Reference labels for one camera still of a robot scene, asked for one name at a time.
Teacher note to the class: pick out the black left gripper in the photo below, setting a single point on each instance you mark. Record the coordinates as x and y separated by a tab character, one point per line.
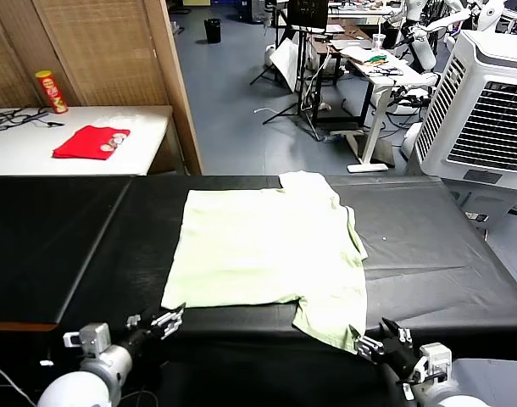
137	339

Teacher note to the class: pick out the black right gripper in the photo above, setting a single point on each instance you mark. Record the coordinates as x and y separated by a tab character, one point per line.
400	358

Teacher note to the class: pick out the light green t-shirt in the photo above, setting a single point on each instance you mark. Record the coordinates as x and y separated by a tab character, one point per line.
262	246

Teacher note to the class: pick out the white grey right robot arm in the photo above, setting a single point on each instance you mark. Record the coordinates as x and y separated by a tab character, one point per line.
474	386

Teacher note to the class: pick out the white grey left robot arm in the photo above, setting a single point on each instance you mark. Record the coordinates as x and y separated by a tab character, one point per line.
85	386

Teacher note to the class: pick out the large black table cover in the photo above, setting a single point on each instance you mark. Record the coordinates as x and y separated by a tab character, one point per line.
411	237

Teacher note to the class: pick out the small black table cover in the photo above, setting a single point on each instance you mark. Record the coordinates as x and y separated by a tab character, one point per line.
42	246

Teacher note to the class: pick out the small black floor device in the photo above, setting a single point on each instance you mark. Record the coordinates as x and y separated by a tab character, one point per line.
476	216

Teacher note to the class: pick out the white side table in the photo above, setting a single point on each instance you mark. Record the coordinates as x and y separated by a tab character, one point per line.
144	135

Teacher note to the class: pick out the folded red shirt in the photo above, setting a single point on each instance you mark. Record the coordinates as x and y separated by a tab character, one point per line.
87	142

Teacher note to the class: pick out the white standing desk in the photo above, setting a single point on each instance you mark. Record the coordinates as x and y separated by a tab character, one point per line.
375	123

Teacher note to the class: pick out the white air cooler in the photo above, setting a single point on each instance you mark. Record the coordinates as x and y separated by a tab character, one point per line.
474	127

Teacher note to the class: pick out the red yellow chips can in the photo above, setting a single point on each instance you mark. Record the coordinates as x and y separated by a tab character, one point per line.
53	93

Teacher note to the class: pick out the wooden folding screen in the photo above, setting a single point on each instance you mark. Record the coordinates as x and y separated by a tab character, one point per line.
110	51

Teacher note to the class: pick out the black tripod stand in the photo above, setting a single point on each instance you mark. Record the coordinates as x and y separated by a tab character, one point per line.
303	76

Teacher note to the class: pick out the green yellow cloth bundle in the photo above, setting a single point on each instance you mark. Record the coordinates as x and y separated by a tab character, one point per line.
376	58

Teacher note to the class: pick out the white reflector board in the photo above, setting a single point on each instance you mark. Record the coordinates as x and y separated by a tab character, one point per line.
286	61

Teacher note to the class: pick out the white humanoid robot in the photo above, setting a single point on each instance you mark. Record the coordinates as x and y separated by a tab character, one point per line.
424	51
489	15

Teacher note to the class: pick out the black trash bin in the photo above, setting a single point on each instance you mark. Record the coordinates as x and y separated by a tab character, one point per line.
213	30

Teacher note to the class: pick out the plastic cup with straw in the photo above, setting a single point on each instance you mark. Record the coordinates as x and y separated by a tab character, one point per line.
378	41

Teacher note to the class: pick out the grey laptop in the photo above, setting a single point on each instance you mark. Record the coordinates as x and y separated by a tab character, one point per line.
349	43

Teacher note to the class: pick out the black monitor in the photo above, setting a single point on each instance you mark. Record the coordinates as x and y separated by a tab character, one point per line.
307	12

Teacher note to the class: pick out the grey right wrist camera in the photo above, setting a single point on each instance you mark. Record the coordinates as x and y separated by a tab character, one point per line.
434	360

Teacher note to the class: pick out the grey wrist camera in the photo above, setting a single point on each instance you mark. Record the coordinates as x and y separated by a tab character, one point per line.
91	335
434	360

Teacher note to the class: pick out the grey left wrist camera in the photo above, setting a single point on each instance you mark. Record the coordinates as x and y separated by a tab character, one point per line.
91	335

